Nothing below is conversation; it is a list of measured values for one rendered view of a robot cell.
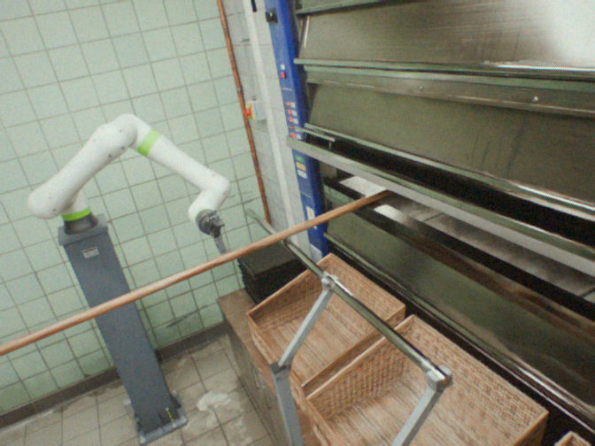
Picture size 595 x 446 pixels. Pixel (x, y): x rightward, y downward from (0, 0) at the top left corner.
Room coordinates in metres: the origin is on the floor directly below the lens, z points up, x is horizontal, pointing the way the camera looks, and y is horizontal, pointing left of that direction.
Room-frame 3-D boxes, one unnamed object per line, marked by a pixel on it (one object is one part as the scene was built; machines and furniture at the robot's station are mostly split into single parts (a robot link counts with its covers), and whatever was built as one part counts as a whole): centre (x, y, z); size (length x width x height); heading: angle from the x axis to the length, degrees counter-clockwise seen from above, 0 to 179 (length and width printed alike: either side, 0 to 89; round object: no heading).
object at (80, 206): (1.97, 0.95, 1.36); 0.16 x 0.13 x 0.19; 173
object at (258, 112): (2.53, 0.10, 1.46); 0.10 x 0.07 x 0.10; 21
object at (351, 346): (1.59, -0.02, 0.72); 0.56 x 0.49 x 0.28; 23
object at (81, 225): (2.03, 0.97, 1.23); 0.26 x 0.15 x 0.06; 22
